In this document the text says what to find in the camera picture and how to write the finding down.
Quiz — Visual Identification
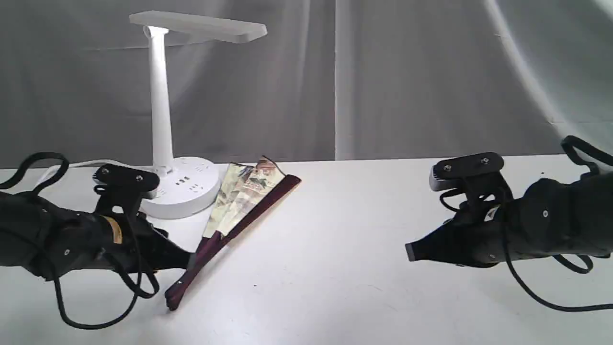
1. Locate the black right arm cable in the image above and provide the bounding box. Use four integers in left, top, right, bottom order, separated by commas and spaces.
439, 136, 613, 313

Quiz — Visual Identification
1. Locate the white desk lamp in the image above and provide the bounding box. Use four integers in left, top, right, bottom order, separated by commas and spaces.
129, 11, 268, 219

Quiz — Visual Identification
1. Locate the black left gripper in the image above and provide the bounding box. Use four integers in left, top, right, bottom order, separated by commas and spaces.
96, 213, 196, 274

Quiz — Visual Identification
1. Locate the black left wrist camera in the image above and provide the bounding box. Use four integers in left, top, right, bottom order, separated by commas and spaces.
92, 163, 160, 217

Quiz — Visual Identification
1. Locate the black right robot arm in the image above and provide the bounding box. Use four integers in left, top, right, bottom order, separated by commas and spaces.
405, 173, 613, 268

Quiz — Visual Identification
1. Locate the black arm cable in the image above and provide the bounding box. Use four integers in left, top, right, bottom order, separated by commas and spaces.
439, 136, 613, 313
0, 152, 160, 330

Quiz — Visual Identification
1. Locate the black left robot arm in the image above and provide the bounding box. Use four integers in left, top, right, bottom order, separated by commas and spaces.
0, 192, 192, 280

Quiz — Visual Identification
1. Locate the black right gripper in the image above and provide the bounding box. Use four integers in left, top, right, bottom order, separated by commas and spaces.
405, 204, 527, 268

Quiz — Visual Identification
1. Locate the white lamp power cord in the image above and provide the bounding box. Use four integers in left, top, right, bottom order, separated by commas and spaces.
34, 160, 147, 188

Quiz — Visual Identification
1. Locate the grey backdrop curtain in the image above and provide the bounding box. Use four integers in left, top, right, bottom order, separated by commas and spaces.
0, 0, 612, 168

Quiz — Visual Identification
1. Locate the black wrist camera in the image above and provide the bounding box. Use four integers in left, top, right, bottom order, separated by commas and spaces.
92, 163, 160, 217
429, 151, 514, 212

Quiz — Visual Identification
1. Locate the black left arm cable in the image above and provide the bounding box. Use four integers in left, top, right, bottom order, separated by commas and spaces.
0, 152, 160, 330

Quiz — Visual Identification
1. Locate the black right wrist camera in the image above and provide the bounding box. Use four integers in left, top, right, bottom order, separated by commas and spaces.
429, 151, 514, 212

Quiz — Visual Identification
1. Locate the painted paper folding fan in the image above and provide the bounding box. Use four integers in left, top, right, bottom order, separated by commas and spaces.
164, 156, 302, 311

